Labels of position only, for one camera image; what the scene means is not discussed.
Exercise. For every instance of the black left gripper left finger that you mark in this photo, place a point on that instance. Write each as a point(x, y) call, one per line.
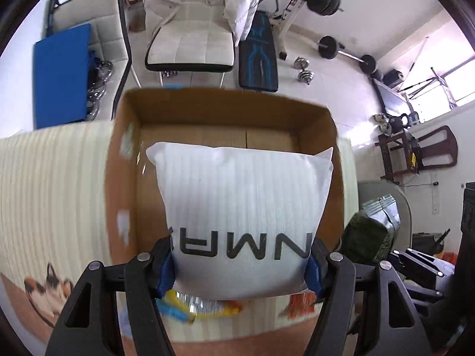
point(89, 323)

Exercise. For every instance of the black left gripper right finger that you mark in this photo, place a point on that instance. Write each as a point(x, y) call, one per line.
point(371, 299)

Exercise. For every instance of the green snack bag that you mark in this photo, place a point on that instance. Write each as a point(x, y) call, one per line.
point(368, 238)

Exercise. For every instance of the orange snack bag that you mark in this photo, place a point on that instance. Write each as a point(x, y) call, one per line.
point(301, 305)

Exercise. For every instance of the silver yellow scrub sponge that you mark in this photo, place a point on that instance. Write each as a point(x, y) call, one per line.
point(187, 308)

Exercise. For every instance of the white NMAR soft pack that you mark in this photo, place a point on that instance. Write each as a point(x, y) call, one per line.
point(242, 221)

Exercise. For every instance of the grey round chair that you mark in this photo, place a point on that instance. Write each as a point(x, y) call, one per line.
point(395, 202)

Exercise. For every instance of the dark wooden chair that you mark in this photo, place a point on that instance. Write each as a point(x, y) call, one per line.
point(415, 154)

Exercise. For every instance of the brown cardboard box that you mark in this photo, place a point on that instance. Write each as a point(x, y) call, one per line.
point(135, 211)

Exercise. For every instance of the chrome dumbbell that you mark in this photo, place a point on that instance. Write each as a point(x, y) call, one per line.
point(305, 75)

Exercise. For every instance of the black barbell on floor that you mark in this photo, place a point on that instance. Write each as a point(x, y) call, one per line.
point(329, 48)

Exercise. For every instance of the chrome weight plates pile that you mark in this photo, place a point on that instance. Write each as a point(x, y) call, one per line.
point(99, 73)

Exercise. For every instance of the blue foam board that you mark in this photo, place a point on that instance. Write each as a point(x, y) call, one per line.
point(60, 74)

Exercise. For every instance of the black blue weight bench pad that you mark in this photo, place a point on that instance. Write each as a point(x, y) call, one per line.
point(257, 58)

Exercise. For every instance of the white weight rack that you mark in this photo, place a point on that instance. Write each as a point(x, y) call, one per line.
point(281, 21)

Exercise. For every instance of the white padded armchair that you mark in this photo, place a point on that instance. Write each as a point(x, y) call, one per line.
point(188, 35)

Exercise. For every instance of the white chair black frame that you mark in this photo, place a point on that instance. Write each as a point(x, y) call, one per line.
point(109, 41)

